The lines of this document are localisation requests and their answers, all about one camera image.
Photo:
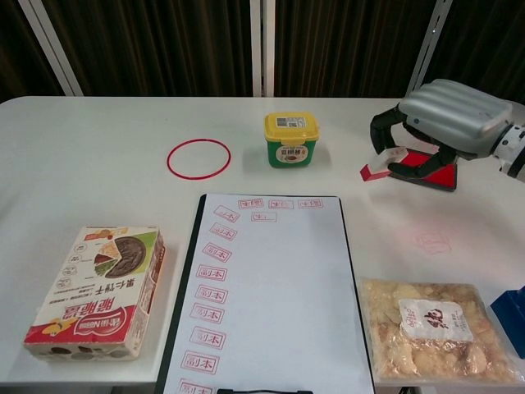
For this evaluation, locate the white frame post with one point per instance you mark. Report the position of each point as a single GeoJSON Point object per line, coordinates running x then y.
{"type": "Point", "coordinates": [262, 49]}
{"type": "Point", "coordinates": [52, 49]}
{"type": "Point", "coordinates": [428, 49]}

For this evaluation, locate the black clipboard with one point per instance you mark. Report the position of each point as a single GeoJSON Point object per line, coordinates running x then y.
{"type": "Point", "coordinates": [199, 205]}

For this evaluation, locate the dark pleated curtain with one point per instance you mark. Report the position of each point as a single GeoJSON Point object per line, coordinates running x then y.
{"type": "Point", "coordinates": [20, 49]}
{"type": "Point", "coordinates": [156, 45]}
{"type": "Point", "coordinates": [484, 41]}
{"type": "Point", "coordinates": [348, 45]}

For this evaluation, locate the red white stamp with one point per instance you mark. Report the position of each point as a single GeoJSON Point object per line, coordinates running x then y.
{"type": "Point", "coordinates": [374, 170]}

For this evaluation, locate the printed biscuit carton box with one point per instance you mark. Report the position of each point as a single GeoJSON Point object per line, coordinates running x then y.
{"type": "Point", "coordinates": [98, 295]}

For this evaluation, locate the red ink pad clear lid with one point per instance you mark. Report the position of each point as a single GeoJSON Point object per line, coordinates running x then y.
{"type": "Point", "coordinates": [445, 178]}

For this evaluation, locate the green tub yellow lid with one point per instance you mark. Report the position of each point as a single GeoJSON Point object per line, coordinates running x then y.
{"type": "Point", "coordinates": [292, 141]}

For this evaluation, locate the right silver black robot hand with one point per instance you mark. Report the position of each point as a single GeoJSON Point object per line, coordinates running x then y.
{"type": "Point", "coordinates": [455, 115]}

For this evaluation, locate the blue toy block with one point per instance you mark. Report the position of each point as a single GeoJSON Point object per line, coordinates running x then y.
{"type": "Point", "coordinates": [510, 316]}

